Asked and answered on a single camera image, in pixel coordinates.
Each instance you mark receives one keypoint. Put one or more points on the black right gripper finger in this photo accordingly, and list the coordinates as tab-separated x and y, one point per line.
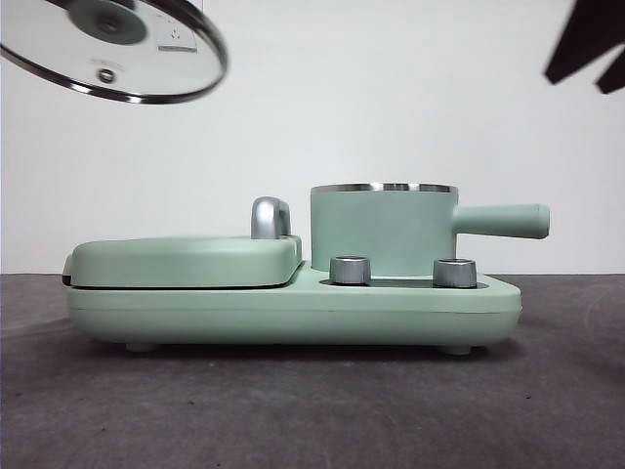
586	39
616	78

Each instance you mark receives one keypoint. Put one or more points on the mint green griddle cover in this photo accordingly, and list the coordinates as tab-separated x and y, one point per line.
171	259

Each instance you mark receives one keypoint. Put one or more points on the glass lid with green knob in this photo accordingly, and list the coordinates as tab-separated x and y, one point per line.
58	58

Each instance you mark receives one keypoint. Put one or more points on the mint green breakfast maker base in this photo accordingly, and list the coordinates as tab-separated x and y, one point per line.
293	312

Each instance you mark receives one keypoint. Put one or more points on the white wall socket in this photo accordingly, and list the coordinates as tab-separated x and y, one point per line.
177	38

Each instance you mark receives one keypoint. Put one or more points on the silver control knob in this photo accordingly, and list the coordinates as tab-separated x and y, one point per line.
454	272
349	269

